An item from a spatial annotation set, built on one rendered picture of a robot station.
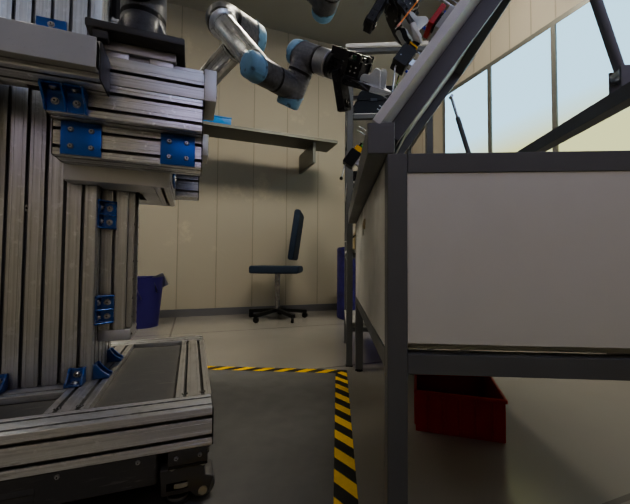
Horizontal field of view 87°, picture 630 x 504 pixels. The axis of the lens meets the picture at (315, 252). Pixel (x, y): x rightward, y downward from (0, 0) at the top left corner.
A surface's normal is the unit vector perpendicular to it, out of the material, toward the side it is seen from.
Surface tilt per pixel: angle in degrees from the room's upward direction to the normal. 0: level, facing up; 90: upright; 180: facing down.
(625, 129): 90
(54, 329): 90
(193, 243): 90
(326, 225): 90
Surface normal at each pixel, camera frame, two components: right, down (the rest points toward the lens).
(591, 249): -0.07, -0.04
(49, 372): 0.35, -0.03
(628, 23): -0.94, -0.02
